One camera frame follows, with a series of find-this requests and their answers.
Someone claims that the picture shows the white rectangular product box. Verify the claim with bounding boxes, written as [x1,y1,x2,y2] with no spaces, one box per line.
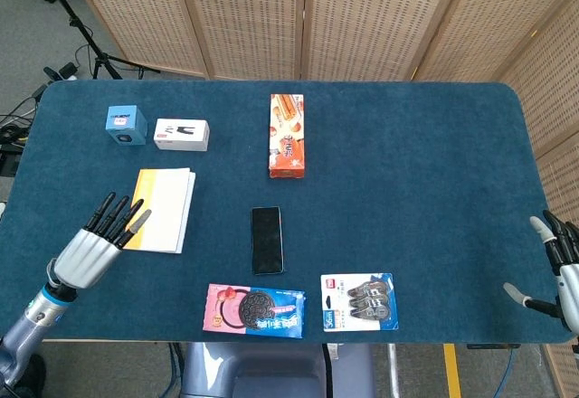
[153,118,211,152]

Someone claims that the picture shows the blue carpet table mat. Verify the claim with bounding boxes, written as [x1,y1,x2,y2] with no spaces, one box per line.
[0,80,575,345]

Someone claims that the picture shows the blue cable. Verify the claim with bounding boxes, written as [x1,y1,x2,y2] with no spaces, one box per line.
[492,346,517,398]
[167,343,186,398]

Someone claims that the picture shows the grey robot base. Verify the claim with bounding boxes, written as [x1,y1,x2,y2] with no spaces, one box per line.
[180,342,376,398]

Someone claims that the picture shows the pink blue Oreo box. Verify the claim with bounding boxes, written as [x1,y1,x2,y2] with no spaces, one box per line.
[202,283,307,339]

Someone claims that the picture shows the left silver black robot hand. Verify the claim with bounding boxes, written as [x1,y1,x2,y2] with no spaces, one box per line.
[48,192,153,289]

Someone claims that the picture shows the black floor cables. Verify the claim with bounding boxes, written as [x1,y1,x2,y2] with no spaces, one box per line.
[0,83,47,177]

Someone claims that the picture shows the blue speaker box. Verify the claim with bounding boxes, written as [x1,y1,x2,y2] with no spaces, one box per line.
[105,104,148,147]

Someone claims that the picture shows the black tripod stand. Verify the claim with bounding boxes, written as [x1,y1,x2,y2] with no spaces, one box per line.
[34,0,160,81]

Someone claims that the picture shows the orange biscuit box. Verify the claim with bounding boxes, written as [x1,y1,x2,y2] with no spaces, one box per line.
[269,93,306,179]

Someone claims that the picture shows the yellow white booklet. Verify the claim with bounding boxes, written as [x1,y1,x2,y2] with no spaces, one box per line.
[122,167,197,254]

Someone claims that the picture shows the black smartphone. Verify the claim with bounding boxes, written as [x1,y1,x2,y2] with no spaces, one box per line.
[251,206,286,276]

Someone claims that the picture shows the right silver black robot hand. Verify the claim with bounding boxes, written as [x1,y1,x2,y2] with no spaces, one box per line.
[503,210,579,334]

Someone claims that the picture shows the correction tape blister pack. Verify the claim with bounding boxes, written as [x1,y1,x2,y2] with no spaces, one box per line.
[320,272,400,333]

